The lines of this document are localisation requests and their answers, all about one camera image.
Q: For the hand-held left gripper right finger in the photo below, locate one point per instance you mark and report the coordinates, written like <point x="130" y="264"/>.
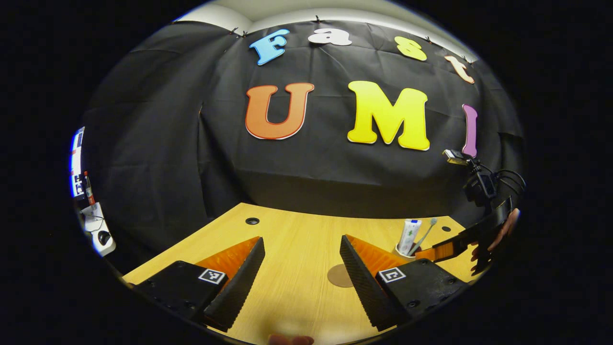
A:
<point x="361" y="285"/>

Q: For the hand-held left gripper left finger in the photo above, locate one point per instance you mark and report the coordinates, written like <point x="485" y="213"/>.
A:
<point x="239" y="285"/>

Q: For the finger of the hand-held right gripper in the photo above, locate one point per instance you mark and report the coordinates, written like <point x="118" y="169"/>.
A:
<point x="443" y="250"/>

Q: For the pale green toothbrush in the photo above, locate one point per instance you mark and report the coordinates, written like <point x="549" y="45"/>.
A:
<point x="425" y="235"/>

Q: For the round brown coaster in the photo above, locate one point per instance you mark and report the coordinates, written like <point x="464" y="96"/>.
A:
<point x="339" y="275"/>

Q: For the white toothpaste tube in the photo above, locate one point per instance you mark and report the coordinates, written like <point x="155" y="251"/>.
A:
<point x="410" y="235"/>

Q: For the beige cup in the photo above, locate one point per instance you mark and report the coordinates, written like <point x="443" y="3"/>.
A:
<point x="400" y="252"/>

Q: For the wooden desktop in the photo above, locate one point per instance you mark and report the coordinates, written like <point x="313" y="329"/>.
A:
<point x="297" y="239"/>

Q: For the black backdrop cloth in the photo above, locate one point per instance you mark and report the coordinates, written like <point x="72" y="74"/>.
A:
<point x="311" y="182"/>

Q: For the black computer mouse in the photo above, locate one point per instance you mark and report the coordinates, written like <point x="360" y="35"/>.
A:
<point x="104" y="237"/>

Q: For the white side desk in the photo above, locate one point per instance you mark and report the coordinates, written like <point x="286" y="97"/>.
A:
<point x="96" y="218"/>

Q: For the red bottle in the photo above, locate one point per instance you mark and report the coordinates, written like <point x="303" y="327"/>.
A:
<point x="89" y="189"/>

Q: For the computer monitor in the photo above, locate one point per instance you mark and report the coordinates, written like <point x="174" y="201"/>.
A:
<point x="75" y="163"/>

